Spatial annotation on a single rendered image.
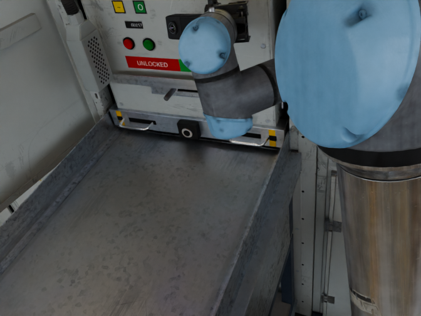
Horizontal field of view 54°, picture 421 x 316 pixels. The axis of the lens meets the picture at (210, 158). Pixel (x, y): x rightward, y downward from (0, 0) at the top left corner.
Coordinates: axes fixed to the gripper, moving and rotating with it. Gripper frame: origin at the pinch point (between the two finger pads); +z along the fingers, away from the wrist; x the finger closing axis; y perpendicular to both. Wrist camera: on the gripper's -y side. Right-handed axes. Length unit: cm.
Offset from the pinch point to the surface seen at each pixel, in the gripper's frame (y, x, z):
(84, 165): -43, -38, 4
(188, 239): -9, -45, -21
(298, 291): 16, -102, 24
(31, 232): -48, -44, -20
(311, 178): 20, -46, 8
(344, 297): 32, -98, 17
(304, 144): 18.1, -34.4, 5.9
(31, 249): -46, -45, -24
